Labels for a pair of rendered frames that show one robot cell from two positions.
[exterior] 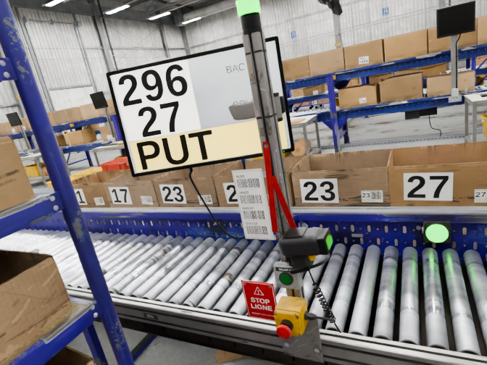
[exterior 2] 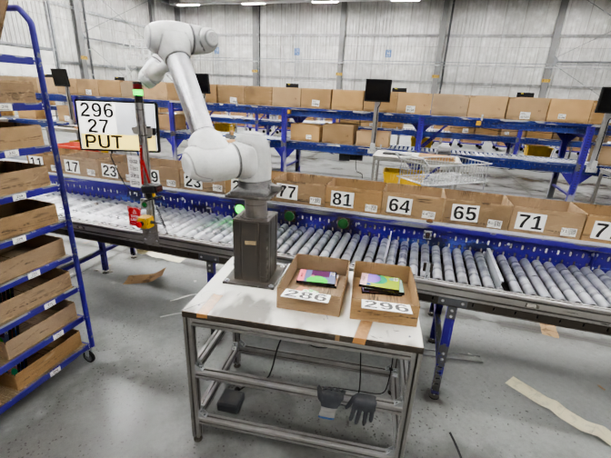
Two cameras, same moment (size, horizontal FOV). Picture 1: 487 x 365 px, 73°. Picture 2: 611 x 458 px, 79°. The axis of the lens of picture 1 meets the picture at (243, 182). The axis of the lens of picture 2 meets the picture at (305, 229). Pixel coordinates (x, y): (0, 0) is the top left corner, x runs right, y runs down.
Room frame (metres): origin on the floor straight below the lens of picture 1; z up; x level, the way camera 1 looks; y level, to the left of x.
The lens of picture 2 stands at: (-1.60, -0.56, 1.64)
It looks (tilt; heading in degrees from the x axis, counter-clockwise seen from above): 20 degrees down; 347
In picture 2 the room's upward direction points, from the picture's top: 3 degrees clockwise
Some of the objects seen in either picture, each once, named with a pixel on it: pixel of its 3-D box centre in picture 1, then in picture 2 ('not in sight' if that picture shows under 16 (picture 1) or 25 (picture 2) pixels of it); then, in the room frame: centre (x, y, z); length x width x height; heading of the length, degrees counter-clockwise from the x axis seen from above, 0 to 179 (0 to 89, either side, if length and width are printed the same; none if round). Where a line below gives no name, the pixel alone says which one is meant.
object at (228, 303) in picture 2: not in sight; (308, 295); (-0.10, -0.93, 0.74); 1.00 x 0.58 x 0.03; 67
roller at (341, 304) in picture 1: (347, 284); (188, 224); (1.00, -0.29, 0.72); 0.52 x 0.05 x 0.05; 151
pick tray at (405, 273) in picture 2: not in sight; (382, 290); (-0.20, -1.25, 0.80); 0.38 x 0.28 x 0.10; 159
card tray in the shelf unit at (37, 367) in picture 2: not in sight; (30, 353); (0.40, 0.56, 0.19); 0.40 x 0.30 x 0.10; 152
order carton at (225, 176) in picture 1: (262, 181); (169, 173); (1.62, -0.10, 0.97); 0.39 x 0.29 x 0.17; 61
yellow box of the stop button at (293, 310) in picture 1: (304, 319); (149, 223); (0.73, -0.09, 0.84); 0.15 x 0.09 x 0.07; 61
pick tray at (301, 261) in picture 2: not in sight; (315, 282); (-0.08, -0.96, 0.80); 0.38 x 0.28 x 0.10; 156
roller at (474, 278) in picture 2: not in sight; (471, 269); (0.09, -1.94, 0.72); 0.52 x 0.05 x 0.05; 151
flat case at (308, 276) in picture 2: not in sight; (316, 277); (0.01, -0.99, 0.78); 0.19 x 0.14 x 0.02; 71
